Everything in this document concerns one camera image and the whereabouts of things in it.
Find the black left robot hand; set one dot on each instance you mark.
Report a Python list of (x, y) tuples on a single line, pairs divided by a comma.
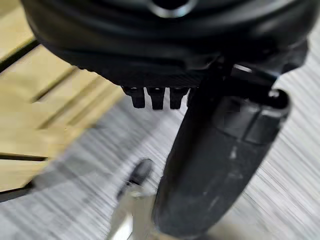
[(160, 45)]

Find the light wooden slatted furniture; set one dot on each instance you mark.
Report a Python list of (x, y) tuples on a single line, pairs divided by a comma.
[(37, 105)]

